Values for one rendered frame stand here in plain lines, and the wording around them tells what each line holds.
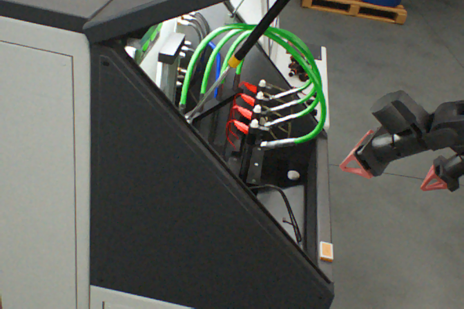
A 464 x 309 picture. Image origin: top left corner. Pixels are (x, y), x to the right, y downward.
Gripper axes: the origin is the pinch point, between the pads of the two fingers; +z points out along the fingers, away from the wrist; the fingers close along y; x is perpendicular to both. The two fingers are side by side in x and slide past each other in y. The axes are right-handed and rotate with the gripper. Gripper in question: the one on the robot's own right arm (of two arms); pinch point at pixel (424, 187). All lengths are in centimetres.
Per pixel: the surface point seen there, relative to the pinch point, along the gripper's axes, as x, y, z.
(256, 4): -72, -17, -3
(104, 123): -79, 56, 7
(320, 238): -20.3, 30.0, 15.6
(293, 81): -42, -47, 23
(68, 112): -86, 57, 10
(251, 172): -42, 16, 23
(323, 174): -23.2, 2.0, 17.1
